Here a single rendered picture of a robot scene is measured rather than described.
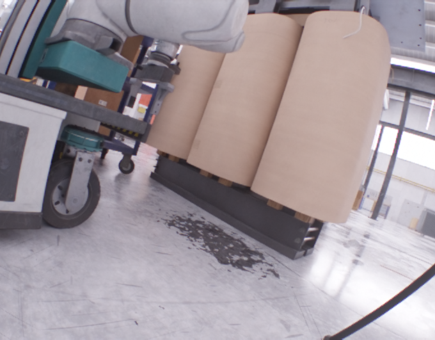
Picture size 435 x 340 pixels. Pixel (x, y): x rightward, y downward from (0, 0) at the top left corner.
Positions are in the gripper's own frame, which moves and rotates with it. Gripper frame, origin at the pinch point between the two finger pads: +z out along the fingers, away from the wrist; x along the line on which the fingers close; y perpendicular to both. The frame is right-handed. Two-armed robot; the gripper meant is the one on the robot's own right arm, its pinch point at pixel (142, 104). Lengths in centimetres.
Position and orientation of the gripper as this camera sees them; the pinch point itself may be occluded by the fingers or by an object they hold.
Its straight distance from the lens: 86.1
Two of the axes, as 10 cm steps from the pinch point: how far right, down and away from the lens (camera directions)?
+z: -3.3, 9.4, 0.7
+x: 8.0, 3.2, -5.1
